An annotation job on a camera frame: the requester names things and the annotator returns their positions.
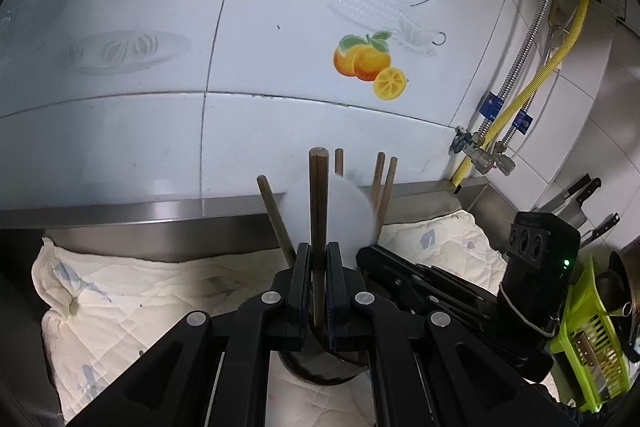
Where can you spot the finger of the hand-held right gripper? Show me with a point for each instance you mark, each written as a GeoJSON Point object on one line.
{"type": "Point", "coordinates": [400, 272]}
{"type": "Point", "coordinates": [480, 332]}

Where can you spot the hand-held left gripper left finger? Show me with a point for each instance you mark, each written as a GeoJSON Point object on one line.
{"type": "Point", "coordinates": [300, 297]}

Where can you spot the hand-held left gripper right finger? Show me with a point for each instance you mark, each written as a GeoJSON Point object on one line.
{"type": "Point", "coordinates": [337, 297]}

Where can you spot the black cylindrical utensil holder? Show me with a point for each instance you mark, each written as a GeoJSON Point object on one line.
{"type": "Point", "coordinates": [315, 362]}

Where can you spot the white plastic rice paddle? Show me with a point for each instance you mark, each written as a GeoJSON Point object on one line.
{"type": "Point", "coordinates": [345, 212]}

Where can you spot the bunch of brown wooden chopsticks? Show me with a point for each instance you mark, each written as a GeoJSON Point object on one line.
{"type": "Point", "coordinates": [272, 212]}

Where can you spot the dark metal pot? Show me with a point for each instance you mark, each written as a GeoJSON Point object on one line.
{"type": "Point", "coordinates": [622, 292]}

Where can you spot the green plastic basket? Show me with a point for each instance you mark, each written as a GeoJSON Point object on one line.
{"type": "Point", "coordinates": [595, 347]}

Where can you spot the metal angle valve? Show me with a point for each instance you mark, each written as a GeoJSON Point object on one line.
{"type": "Point", "coordinates": [504, 159]}
{"type": "Point", "coordinates": [470, 147]}

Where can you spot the white quilted printed cloth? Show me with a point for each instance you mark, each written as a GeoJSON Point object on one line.
{"type": "Point", "coordinates": [130, 297]}

